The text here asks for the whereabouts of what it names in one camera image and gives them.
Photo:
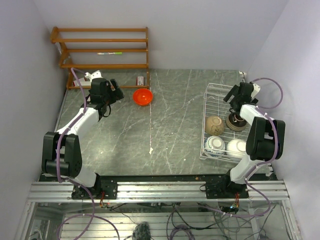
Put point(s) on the orange plastic bowl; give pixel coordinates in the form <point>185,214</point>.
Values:
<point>142,97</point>

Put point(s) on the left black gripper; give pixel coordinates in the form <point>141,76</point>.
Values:
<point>118,92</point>

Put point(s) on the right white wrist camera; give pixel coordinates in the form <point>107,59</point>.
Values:
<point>255,91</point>

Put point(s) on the red white small card box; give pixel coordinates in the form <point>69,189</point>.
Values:
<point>140,81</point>

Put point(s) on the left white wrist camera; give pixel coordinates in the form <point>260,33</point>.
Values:
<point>95,75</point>

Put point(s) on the blue white porcelain bowl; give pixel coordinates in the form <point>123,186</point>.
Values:
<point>214,146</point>

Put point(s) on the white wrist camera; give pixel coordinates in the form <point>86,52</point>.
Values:
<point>95,75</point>
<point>255,91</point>

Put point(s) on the dark brown ribbed bowl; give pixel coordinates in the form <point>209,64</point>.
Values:
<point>236,126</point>

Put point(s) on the white wire dish rack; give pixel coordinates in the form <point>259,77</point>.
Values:
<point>215,106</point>

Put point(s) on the white box on shelf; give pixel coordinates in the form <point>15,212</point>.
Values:
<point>83,82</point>

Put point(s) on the plain white bowl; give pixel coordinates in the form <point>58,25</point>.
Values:
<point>236,149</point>

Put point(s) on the green white marker pen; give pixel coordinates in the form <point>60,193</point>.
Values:
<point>109,53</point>

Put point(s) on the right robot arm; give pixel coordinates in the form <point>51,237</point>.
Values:
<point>265,141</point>

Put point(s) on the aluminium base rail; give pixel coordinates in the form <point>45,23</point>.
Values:
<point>161,188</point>

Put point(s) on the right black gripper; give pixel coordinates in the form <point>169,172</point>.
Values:
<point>233,92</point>

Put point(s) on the brown ceramic bowl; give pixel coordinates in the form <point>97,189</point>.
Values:
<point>214,125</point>

